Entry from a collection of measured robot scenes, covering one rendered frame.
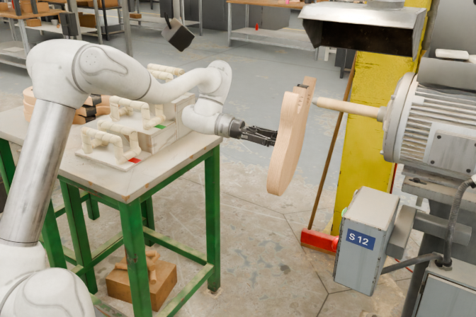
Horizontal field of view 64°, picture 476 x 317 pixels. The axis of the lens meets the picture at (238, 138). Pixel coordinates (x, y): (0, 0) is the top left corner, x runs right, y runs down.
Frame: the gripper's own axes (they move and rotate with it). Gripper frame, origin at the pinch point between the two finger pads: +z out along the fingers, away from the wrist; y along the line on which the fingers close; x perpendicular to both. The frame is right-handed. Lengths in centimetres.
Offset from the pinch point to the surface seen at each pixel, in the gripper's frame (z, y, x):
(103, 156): -64, 19, -18
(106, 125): -67, 14, -8
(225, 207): -51, -103, -94
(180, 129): -46.5, -8.5, -9.4
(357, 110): 22.9, 19.0, 21.2
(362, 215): 31, 49, 4
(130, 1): -198, -179, 34
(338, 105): 17.5, 18.0, 21.0
